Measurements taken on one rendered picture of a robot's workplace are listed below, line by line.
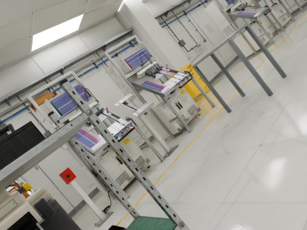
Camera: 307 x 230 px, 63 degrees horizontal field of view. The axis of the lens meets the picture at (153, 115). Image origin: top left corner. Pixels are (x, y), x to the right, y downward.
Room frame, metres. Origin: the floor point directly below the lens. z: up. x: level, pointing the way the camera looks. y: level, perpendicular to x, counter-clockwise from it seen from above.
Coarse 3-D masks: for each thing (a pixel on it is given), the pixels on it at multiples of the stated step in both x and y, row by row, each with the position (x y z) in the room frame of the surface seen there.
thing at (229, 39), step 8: (248, 24) 2.98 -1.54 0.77; (224, 40) 3.03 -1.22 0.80; (232, 40) 2.76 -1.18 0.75; (256, 40) 2.98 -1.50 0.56; (216, 48) 2.93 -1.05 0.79; (264, 48) 2.96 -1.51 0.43; (240, 56) 2.77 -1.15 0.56; (248, 64) 2.75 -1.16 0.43; (272, 64) 2.99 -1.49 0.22; (200, 72) 3.32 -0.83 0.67; (224, 72) 3.54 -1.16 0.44; (256, 72) 2.76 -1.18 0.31; (280, 72) 2.98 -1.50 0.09; (232, 80) 3.53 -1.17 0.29; (240, 88) 3.55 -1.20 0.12; (264, 88) 2.77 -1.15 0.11; (216, 96) 3.33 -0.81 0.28; (224, 104) 3.32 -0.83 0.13
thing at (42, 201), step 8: (40, 200) 1.75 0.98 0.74; (40, 208) 1.73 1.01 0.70; (48, 208) 1.75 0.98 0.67; (24, 216) 1.57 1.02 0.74; (32, 216) 1.59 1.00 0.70; (40, 216) 1.77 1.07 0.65; (48, 216) 1.73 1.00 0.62; (16, 224) 1.54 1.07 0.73; (24, 224) 1.54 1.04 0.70; (32, 224) 1.57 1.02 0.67
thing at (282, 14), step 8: (240, 0) 7.39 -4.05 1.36; (248, 0) 7.24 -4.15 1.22; (256, 0) 7.08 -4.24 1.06; (264, 0) 7.57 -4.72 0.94; (272, 0) 7.49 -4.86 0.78; (280, 0) 6.64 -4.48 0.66; (272, 8) 6.96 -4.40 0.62; (280, 8) 7.13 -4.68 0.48; (264, 16) 7.16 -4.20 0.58; (280, 16) 6.84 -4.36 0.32; (288, 16) 7.19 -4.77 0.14; (272, 32) 7.23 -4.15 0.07
